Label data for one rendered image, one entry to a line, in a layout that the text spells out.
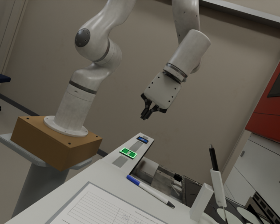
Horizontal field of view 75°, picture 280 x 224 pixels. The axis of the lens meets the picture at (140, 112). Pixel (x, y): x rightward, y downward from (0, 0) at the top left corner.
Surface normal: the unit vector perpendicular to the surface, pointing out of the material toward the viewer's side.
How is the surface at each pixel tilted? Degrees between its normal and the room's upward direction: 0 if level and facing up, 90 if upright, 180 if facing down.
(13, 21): 90
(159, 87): 91
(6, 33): 90
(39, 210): 0
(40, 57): 90
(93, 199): 0
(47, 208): 0
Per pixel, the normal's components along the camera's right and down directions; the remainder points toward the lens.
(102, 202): 0.40, -0.91
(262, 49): -0.26, 0.02
